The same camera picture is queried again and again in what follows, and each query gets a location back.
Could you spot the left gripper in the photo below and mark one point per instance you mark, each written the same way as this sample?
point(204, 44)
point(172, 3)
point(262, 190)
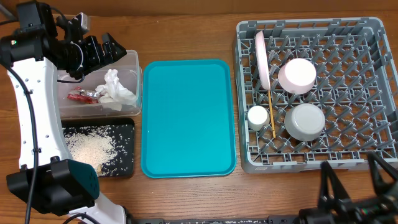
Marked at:
point(97, 58)

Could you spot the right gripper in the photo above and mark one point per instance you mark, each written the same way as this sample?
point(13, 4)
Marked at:
point(347, 205)

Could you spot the white napkin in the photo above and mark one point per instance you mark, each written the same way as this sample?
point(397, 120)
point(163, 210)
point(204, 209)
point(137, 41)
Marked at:
point(113, 94)

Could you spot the red foil snack wrapper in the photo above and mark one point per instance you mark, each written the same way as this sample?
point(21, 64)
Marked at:
point(84, 96)

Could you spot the grey metal bowl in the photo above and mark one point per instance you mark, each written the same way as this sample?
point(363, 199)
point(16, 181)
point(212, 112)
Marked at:
point(305, 122)

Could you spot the wooden chopstick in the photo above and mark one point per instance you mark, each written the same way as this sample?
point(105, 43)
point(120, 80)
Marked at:
point(271, 113)

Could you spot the white paper cup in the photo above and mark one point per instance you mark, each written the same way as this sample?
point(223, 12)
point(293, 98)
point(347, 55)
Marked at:
point(258, 117)

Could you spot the small pink saucer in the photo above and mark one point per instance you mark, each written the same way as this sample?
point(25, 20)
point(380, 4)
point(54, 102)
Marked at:
point(297, 76)

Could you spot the large pink plate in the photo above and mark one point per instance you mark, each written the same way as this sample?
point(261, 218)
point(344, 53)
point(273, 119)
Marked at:
point(262, 61)

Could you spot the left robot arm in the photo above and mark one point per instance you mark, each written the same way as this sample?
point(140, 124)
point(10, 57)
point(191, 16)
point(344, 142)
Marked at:
point(49, 180)

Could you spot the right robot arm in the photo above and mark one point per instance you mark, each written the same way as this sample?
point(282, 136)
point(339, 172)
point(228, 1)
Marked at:
point(384, 179)

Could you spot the grey dishwasher rack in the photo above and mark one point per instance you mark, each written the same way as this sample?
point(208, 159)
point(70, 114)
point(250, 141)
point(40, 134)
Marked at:
point(355, 87)

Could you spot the clear plastic storage bin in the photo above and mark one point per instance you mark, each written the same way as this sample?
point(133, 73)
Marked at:
point(130, 76)

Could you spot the black plastic tray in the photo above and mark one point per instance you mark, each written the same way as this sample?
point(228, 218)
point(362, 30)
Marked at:
point(124, 130)

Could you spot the teal serving tray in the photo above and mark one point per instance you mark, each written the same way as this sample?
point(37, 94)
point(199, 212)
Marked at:
point(187, 119)

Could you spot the spilled rice and food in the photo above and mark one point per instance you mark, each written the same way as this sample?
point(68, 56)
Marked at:
point(93, 147)

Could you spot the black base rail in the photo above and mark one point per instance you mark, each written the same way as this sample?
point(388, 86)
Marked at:
point(273, 219)

